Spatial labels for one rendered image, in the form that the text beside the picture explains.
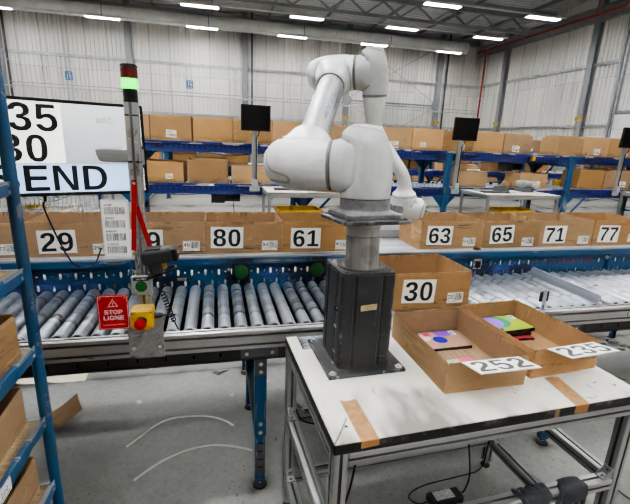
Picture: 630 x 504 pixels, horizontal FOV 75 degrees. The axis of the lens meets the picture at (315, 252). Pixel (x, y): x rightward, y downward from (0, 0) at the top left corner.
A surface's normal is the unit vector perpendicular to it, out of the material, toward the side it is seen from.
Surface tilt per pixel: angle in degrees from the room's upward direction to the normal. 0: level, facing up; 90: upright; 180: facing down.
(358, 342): 90
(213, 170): 90
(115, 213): 90
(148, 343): 90
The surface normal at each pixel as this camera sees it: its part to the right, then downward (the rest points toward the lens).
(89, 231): 0.23, 0.26
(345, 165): -0.28, 0.18
